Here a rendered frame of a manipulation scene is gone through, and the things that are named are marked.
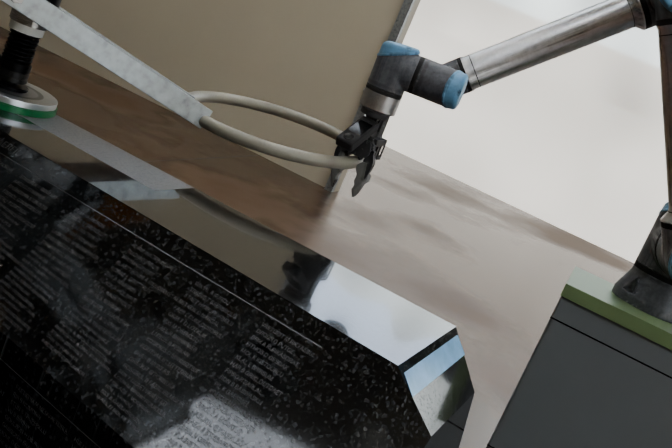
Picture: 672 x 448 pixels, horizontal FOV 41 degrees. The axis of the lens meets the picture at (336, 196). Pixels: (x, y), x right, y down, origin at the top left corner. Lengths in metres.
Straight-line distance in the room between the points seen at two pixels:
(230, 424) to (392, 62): 1.05
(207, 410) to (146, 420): 0.09
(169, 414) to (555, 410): 1.20
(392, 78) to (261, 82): 4.72
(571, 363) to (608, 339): 0.11
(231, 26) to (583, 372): 5.11
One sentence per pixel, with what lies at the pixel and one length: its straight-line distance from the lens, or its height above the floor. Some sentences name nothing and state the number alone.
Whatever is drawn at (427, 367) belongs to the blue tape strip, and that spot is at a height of 0.81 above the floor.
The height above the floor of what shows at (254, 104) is 0.94.
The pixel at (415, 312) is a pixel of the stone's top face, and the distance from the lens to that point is 1.64.
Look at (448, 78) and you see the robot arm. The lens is 2.09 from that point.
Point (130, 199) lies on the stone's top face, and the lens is 1.61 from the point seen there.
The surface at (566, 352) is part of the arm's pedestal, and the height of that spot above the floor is 0.73.
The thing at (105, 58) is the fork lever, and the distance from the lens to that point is 1.98.
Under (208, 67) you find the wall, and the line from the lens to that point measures 6.99.
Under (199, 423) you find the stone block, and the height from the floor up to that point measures 0.66.
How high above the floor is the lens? 1.28
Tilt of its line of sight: 11 degrees down
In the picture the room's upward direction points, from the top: 23 degrees clockwise
